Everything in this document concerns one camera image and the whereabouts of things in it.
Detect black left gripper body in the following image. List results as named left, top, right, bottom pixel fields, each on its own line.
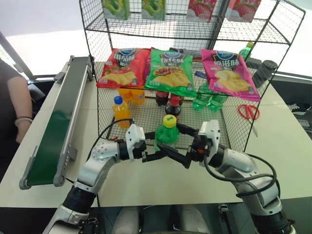
left=133, top=139, right=150, bottom=163

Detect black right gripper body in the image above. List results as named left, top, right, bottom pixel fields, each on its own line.
left=185, top=135, right=212, bottom=169

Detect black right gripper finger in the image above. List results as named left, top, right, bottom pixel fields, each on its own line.
left=157, top=144, right=191, bottom=170
left=176, top=122, right=199, bottom=138

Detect green soda bottle yellow cap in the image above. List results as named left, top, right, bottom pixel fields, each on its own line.
left=154, top=114, right=180, bottom=152

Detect green conveyor belt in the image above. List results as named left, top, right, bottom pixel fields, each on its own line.
left=19, top=55, right=95, bottom=190

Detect person's hand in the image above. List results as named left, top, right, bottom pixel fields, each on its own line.
left=15, top=120, right=34, bottom=144

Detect cola bottle red cap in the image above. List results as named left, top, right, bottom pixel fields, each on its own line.
left=164, top=95, right=183, bottom=120

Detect clear green soda bottle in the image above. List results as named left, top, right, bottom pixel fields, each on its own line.
left=192, top=81, right=213, bottom=111
left=209, top=91, right=229, bottom=112

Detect orange juice bottle blue cap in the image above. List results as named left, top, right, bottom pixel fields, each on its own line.
left=112, top=96, right=132, bottom=129

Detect green chips bag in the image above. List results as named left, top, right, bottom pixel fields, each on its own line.
left=144, top=48, right=197, bottom=98

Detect metal table clamp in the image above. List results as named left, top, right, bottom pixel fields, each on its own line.
left=81, top=216, right=98, bottom=234
left=218, top=203, right=232, bottom=223

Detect light grey rounded shape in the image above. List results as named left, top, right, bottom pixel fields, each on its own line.
left=113, top=207, right=140, bottom=234
left=179, top=205, right=211, bottom=234

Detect purple snack bag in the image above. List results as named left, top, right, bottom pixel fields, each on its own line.
left=143, top=57, right=152, bottom=81

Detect pink chips bag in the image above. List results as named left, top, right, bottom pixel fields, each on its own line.
left=199, top=48, right=261, bottom=102

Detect red chips bag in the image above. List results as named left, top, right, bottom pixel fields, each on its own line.
left=97, top=47, right=151, bottom=89

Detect green bottle with label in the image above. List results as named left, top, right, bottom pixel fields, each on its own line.
left=238, top=41, right=256, bottom=63

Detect black round jar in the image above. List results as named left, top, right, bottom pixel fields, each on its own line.
left=253, top=59, right=279, bottom=88

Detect black sneaker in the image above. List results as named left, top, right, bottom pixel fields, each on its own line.
left=287, top=102, right=312, bottom=115

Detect red strawberry drink carton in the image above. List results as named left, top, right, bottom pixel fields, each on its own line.
left=186, top=0, right=219, bottom=23
left=224, top=0, right=262, bottom=23

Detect green drink carton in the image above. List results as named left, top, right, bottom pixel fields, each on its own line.
left=101, top=0, right=131, bottom=20
left=141, top=0, right=167, bottom=20

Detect person in dark shirt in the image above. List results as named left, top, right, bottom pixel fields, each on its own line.
left=0, top=58, right=28, bottom=176

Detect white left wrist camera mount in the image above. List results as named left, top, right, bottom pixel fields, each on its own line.
left=125, top=123, right=147, bottom=162

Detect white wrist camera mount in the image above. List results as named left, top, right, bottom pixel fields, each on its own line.
left=196, top=119, right=222, bottom=148
left=125, top=123, right=147, bottom=162

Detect black wire rack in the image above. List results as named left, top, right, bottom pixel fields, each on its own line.
left=79, top=0, right=306, bottom=153

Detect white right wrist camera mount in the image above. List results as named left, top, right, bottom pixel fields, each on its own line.
left=196, top=119, right=222, bottom=148

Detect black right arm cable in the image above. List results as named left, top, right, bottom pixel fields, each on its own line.
left=203, top=152, right=281, bottom=198

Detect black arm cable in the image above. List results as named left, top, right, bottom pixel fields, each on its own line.
left=203, top=152, right=281, bottom=198
left=92, top=118, right=135, bottom=152

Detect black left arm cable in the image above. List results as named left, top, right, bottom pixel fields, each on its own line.
left=92, top=118, right=135, bottom=152

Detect red handled scissors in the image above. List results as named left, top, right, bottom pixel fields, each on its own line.
left=237, top=104, right=261, bottom=137

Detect pale bead bracelet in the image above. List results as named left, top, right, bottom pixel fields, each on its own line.
left=14, top=117, right=33, bottom=126

